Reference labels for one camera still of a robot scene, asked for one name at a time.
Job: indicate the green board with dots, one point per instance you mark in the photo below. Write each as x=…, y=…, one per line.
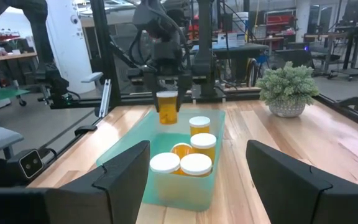
x=11, y=92

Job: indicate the green plant in patterned pot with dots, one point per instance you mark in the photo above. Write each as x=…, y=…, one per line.
x=286, y=84

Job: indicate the teal translucent plastic basket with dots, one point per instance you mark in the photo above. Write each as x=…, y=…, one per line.
x=179, y=193

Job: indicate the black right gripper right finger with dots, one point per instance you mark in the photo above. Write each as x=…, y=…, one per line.
x=300, y=196

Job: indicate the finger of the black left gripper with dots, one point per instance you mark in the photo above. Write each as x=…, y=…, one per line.
x=185, y=85
x=151, y=84

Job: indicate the black table frame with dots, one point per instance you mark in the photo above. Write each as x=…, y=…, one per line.
x=346, y=116

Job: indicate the black vertical frame post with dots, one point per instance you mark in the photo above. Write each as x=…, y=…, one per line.
x=102, y=46

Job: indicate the black background table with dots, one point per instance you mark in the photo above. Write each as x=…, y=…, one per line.
x=241, y=49

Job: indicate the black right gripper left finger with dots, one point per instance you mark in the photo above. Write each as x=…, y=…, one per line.
x=117, y=186

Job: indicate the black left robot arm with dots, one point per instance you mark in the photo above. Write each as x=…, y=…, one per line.
x=205, y=46

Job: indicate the white building pillar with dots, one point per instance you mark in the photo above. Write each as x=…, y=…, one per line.
x=64, y=46

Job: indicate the small grey camera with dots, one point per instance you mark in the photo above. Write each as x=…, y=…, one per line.
x=30, y=163

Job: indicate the black diagonal frame strut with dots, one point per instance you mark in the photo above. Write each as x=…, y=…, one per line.
x=123, y=56

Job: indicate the white container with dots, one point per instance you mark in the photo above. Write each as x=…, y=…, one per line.
x=240, y=21

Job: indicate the black table edge clip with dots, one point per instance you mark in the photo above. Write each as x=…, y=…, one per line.
x=85, y=130

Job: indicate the silver aluminium bracket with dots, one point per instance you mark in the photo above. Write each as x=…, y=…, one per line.
x=105, y=96

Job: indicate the white dome security camera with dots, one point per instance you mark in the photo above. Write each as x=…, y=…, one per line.
x=74, y=19

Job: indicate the orange pill bottle white cap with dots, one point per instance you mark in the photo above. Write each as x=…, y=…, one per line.
x=164, y=162
x=199, y=122
x=181, y=151
x=195, y=164
x=167, y=110
x=203, y=141

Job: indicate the red shelf unit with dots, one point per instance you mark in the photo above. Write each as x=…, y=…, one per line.
x=278, y=20

